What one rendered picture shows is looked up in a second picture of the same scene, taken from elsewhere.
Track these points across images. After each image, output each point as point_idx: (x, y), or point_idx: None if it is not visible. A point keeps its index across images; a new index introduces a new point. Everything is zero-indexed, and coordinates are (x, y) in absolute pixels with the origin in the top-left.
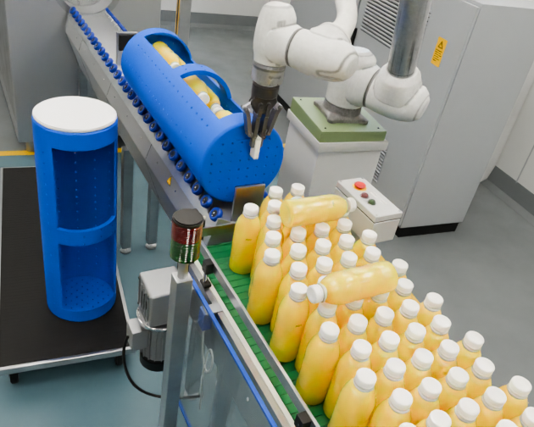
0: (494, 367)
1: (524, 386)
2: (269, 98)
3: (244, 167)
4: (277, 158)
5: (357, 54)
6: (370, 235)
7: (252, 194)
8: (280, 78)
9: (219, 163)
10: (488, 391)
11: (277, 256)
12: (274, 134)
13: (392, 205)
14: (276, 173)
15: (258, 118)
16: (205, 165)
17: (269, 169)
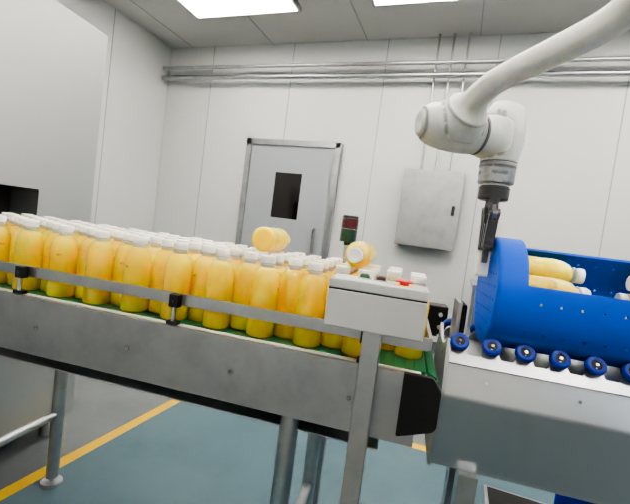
0: (162, 239)
1: (139, 236)
2: (477, 197)
3: (484, 293)
4: (494, 290)
5: (425, 107)
6: (313, 262)
7: (455, 310)
8: (481, 173)
9: (480, 281)
10: (162, 237)
11: (332, 257)
12: (497, 254)
13: (348, 279)
14: (492, 314)
15: (482, 224)
16: (477, 280)
17: (490, 306)
